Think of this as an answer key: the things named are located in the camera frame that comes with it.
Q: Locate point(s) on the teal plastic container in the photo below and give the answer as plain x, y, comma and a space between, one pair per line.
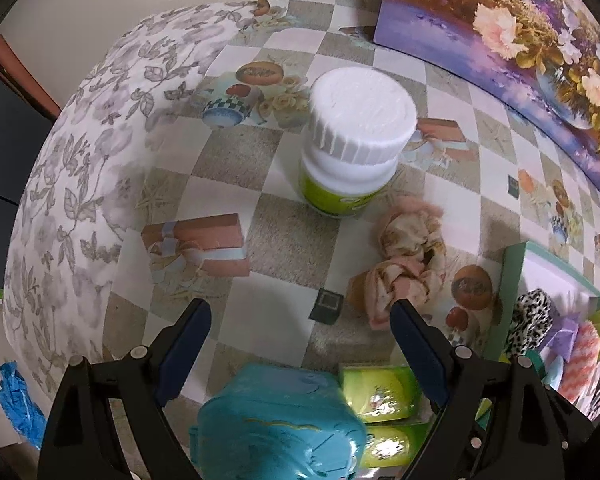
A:
280, 430

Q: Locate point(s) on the dark cabinet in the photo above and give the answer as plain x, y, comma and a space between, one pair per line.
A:
5, 160

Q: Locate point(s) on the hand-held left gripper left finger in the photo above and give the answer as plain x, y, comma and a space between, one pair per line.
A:
185, 345

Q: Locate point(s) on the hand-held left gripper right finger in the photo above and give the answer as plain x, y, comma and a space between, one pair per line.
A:
420, 355

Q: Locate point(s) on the grey floral tablecloth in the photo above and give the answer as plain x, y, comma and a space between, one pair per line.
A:
80, 160

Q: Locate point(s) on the teal white cardboard box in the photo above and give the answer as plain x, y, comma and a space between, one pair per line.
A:
512, 270

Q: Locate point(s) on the flower painting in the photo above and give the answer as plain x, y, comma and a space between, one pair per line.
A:
455, 35

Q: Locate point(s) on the brown wooden board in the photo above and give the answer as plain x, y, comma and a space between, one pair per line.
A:
25, 75

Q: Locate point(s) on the blue plastic bag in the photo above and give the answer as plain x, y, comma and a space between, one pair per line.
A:
20, 405

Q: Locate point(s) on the white green label pill bottle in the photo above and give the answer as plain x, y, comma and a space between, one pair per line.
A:
355, 110

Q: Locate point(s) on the pink striped fuzzy cloth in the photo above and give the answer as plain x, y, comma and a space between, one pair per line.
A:
582, 360

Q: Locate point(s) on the green snack packets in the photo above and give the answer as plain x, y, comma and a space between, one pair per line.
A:
380, 392

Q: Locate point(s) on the checked patterned tablecloth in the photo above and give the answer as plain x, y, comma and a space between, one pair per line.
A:
280, 230

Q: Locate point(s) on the pink floral scrunchie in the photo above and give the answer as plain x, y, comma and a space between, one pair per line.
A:
405, 270

